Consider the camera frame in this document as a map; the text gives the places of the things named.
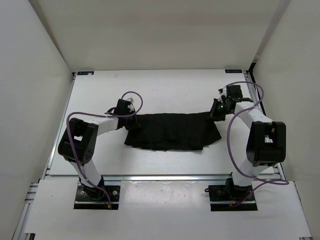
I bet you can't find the black pleated skirt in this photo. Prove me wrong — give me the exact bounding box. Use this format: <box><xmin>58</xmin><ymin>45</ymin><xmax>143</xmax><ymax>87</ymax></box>
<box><xmin>124</xmin><ymin>112</ymin><xmax>222</xmax><ymax>151</ymax></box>

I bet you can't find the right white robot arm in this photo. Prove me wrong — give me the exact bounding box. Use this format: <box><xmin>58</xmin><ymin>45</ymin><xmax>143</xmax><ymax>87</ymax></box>
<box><xmin>210</xmin><ymin>98</ymin><xmax>286</xmax><ymax>200</ymax></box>

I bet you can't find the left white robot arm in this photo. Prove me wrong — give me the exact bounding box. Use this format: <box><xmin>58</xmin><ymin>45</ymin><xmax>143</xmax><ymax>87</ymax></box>
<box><xmin>58</xmin><ymin>114</ymin><xmax>138</xmax><ymax>200</ymax></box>

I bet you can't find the right blue corner label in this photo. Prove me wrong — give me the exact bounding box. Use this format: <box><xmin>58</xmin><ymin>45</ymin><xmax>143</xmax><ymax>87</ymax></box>
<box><xmin>225</xmin><ymin>69</ymin><xmax>243</xmax><ymax>74</ymax></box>

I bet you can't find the blue corner label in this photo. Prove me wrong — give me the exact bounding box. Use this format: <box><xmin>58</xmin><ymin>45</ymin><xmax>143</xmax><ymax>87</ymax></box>
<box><xmin>77</xmin><ymin>71</ymin><xmax>94</xmax><ymax>76</ymax></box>
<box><xmin>225</xmin><ymin>69</ymin><xmax>243</xmax><ymax>74</ymax></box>

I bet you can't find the left blue corner label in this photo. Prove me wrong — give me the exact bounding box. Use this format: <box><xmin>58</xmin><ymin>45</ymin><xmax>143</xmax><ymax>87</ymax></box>
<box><xmin>77</xmin><ymin>71</ymin><xmax>94</xmax><ymax>76</ymax></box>

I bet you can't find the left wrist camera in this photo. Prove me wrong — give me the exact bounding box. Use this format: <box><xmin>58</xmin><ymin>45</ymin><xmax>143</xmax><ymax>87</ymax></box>
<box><xmin>105</xmin><ymin>97</ymin><xmax>135</xmax><ymax>116</ymax></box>

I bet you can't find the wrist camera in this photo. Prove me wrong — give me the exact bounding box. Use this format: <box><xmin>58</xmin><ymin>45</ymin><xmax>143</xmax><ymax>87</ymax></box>
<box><xmin>105</xmin><ymin>97</ymin><xmax>135</xmax><ymax>116</ymax></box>
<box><xmin>218</xmin><ymin>84</ymin><xmax>253</xmax><ymax>103</ymax></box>

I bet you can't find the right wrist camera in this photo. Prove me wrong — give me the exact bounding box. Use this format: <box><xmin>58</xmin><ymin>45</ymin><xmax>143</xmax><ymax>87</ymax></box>
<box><xmin>218</xmin><ymin>84</ymin><xmax>253</xmax><ymax>103</ymax></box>

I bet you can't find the front aluminium rail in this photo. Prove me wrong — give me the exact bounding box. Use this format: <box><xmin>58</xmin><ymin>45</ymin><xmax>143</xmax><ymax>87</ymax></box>
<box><xmin>103</xmin><ymin>174</ymin><xmax>229</xmax><ymax>182</ymax></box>

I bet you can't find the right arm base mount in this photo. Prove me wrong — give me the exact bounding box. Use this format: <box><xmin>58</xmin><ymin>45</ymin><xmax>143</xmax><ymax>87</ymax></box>
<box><xmin>204</xmin><ymin>177</ymin><xmax>258</xmax><ymax>212</ymax></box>

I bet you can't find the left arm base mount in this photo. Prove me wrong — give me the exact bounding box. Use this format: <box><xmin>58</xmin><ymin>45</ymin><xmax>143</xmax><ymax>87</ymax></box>
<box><xmin>73</xmin><ymin>180</ymin><xmax>121</xmax><ymax>210</ymax></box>

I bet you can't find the left aluminium frame rail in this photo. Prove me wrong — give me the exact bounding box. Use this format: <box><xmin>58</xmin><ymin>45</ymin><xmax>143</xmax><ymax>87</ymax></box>
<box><xmin>9</xmin><ymin>182</ymin><xmax>41</xmax><ymax>240</ymax></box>

